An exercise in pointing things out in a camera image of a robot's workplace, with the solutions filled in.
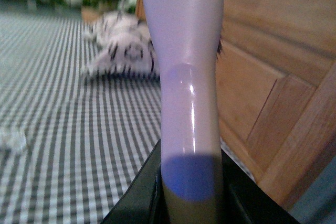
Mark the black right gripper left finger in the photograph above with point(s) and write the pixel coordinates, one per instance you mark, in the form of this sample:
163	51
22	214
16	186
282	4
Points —
143	201

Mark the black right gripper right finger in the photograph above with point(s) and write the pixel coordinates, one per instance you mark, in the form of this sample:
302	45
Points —
245	202

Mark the beige hand brush black bristles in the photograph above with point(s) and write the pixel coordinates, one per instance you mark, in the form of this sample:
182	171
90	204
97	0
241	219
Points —
185	36

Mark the crumpled white black paper trash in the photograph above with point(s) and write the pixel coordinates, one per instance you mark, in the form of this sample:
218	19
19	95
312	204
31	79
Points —
126	48

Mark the black white checkered bedsheet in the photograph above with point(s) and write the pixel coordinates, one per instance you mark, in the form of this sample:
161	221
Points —
85	140

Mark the wooden headboard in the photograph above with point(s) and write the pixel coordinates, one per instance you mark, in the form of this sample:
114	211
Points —
275	87

